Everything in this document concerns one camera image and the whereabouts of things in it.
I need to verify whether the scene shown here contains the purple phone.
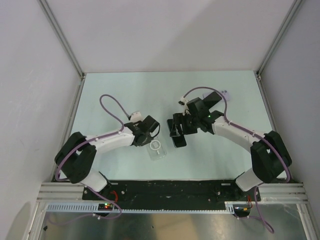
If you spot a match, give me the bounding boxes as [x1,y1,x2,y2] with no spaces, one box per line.
[202,90,230,102]

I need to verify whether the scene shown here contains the clear phone case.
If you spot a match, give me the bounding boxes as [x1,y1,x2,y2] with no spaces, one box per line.
[146,137,167,161]

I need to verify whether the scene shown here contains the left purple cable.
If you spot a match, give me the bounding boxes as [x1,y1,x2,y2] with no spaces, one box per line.
[55,94,133,182]

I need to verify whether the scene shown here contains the white slotted cable duct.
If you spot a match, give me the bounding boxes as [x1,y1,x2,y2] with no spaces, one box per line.
[46,202,235,214]

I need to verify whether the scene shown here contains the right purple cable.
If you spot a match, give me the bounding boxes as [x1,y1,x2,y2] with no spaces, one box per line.
[183,86,292,185]

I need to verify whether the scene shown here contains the black screen phone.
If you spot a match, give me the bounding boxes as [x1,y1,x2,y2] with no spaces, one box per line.
[202,91,222,109]
[166,119,187,148]

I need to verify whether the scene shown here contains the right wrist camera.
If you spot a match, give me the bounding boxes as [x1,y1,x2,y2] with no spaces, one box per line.
[178,96,190,116]

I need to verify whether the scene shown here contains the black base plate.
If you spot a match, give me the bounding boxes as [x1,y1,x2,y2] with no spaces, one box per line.
[82,180,261,210]

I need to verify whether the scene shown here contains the aluminium front rail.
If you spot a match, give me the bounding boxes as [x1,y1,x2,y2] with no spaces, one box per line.
[36,182,309,204]

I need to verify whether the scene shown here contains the purple cable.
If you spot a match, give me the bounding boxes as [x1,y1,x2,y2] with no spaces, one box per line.
[55,94,133,182]
[183,86,292,185]

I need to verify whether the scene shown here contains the right aluminium frame post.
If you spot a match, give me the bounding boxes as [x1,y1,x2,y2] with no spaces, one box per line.
[256,0,305,78]

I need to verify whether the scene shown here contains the left aluminium frame post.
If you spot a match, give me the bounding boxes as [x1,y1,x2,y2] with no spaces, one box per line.
[37,0,86,78]

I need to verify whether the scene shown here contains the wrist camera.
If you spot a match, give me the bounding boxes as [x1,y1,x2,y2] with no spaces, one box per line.
[128,111,143,123]
[178,96,190,116]

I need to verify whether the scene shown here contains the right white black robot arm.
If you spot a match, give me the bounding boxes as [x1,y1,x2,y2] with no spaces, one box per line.
[167,94,292,201]

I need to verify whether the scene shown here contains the aluminium frame post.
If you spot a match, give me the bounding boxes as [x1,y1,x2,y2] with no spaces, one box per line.
[256,0,305,78]
[37,0,86,78]

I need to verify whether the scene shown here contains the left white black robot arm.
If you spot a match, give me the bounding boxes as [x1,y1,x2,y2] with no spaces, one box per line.
[54,115,160,200]

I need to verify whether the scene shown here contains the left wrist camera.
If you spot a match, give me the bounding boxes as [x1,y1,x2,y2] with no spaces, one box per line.
[128,111,143,123]

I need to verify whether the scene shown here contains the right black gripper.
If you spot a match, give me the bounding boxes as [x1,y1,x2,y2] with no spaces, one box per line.
[170,112,200,137]

